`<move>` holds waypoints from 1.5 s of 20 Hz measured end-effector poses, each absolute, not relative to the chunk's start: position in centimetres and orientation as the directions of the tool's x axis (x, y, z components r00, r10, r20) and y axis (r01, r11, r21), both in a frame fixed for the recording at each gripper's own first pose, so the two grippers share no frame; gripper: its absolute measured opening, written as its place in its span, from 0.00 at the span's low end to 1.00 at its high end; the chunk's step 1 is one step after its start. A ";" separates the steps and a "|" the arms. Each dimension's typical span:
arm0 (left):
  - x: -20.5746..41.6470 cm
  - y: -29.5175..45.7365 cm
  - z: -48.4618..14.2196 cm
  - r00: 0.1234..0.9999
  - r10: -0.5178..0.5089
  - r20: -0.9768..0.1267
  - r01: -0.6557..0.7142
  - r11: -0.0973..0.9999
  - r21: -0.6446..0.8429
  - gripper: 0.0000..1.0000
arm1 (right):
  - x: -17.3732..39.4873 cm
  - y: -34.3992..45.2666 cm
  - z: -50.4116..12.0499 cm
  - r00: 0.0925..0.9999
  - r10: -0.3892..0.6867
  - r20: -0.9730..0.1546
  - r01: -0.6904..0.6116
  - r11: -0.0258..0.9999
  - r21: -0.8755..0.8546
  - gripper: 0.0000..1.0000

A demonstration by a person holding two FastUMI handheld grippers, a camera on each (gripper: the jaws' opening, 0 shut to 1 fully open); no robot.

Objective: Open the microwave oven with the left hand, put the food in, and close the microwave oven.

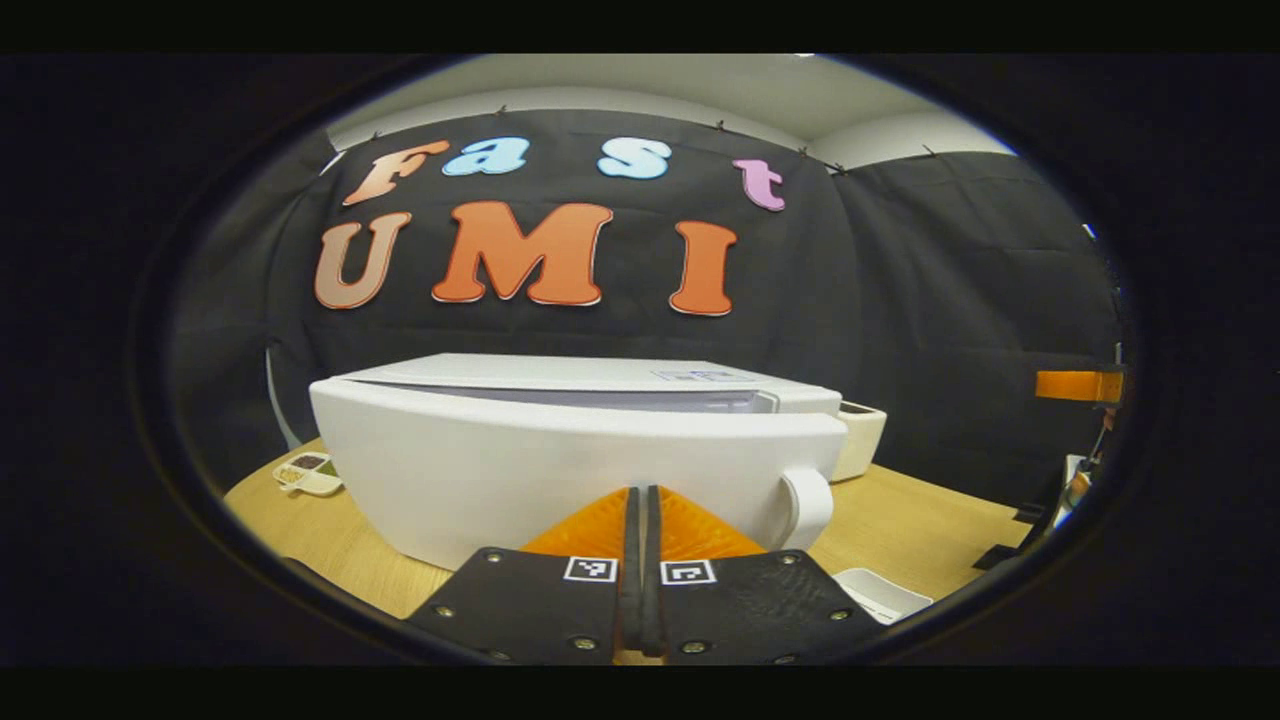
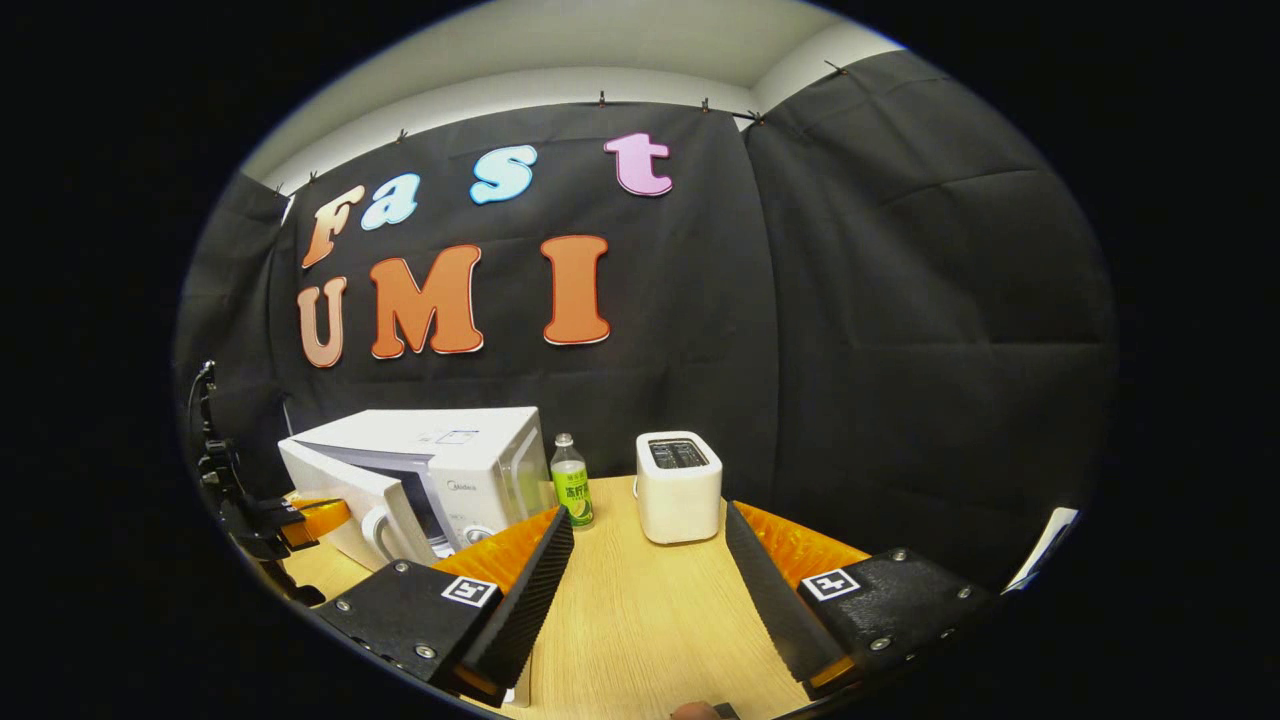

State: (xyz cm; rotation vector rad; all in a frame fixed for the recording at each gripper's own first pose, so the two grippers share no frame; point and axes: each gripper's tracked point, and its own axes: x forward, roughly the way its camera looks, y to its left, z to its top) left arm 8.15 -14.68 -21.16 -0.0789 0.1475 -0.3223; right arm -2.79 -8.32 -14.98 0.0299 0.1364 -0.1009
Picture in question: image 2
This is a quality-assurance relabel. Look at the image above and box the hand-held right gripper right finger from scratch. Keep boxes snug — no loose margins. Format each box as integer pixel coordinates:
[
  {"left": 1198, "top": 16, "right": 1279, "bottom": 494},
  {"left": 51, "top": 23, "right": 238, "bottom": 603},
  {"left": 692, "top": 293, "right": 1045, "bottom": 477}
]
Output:
[{"left": 724, "top": 500, "right": 1001, "bottom": 702}]

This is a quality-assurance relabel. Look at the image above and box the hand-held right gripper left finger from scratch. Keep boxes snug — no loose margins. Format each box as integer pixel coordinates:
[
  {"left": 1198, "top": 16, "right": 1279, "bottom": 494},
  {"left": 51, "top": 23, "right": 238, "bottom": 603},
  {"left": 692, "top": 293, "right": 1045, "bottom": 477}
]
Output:
[{"left": 312, "top": 505, "right": 577, "bottom": 707}]

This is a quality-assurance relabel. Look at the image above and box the white microwave oven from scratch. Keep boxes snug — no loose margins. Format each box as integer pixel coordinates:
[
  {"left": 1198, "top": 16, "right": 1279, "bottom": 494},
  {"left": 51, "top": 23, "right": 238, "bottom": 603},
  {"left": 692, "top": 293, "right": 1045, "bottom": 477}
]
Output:
[{"left": 278, "top": 406, "right": 554, "bottom": 573}]

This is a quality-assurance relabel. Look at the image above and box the green label drink bottle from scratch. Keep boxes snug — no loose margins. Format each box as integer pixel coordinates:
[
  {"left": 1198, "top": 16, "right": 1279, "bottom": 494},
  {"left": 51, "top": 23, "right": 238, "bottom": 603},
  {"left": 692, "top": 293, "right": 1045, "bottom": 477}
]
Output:
[{"left": 550, "top": 433, "right": 595, "bottom": 530}]

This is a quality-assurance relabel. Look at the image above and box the white toaster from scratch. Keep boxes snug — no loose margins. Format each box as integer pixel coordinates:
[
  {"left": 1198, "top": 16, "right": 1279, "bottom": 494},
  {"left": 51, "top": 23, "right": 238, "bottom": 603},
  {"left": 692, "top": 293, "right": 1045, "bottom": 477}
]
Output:
[{"left": 635, "top": 431, "right": 724, "bottom": 546}]

